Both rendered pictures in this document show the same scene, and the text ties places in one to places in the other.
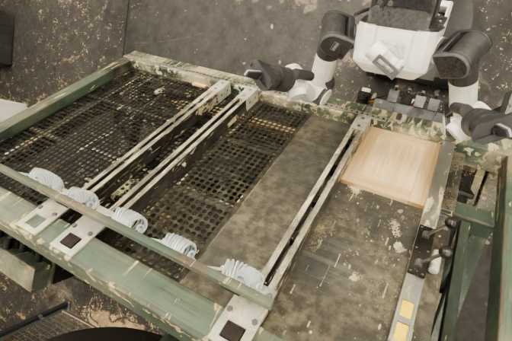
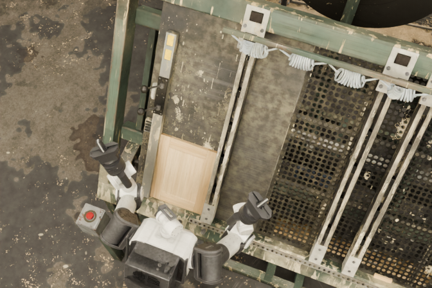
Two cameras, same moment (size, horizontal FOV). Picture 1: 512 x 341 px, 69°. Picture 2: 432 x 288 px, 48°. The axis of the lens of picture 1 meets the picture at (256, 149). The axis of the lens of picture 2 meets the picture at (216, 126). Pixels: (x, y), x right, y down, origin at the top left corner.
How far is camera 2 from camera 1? 1.18 m
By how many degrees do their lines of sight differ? 37
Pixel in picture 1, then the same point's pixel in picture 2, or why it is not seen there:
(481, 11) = not seen: outside the picture
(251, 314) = (248, 29)
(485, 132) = (110, 148)
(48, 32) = not seen: outside the picture
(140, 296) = (324, 27)
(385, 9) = (164, 261)
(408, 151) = (172, 186)
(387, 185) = (185, 150)
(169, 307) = (301, 24)
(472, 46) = (112, 227)
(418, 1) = (139, 260)
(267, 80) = (251, 198)
